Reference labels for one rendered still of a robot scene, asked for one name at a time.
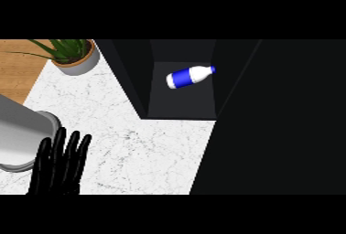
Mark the dark grey cabinet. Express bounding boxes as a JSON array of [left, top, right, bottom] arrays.
[[93, 38, 263, 121]]

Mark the white bottle with blue label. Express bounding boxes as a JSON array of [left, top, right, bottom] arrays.
[[166, 65, 218, 90]]

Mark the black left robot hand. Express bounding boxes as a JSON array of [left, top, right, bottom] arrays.
[[25, 126, 93, 196]]

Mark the potted green plant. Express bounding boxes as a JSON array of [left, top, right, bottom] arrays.
[[6, 38, 102, 77]]

